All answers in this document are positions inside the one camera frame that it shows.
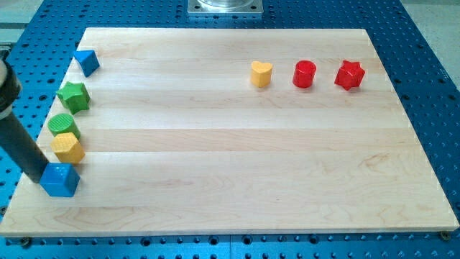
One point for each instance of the yellow hexagon block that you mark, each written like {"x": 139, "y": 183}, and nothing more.
{"x": 67, "y": 148}

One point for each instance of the red cylinder block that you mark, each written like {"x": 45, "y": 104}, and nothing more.
{"x": 304, "y": 73}

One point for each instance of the blue perforated table plate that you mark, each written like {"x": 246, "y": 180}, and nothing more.
{"x": 429, "y": 96}

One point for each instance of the green star block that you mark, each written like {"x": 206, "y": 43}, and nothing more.
{"x": 74, "y": 97}

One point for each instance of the blue triangle block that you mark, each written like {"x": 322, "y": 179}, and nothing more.
{"x": 87, "y": 60}

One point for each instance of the yellow heart block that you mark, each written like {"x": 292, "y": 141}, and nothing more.
{"x": 261, "y": 73}

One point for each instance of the green cylinder block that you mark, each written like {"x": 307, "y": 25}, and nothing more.
{"x": 63, "y": 123}

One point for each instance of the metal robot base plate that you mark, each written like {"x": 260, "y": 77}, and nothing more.
{"x": 225, "y": 6}

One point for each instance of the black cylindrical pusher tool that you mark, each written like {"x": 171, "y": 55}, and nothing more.
{"x": 15, "y": 140}

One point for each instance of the blue cube block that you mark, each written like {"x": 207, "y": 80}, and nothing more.
{"x": 60, "y": 179}

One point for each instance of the light wooden board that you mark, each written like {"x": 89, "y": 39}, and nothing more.
{"x": 178, "y": 141}

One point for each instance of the red star block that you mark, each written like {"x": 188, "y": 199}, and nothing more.
{"x": 349, "y": 75}

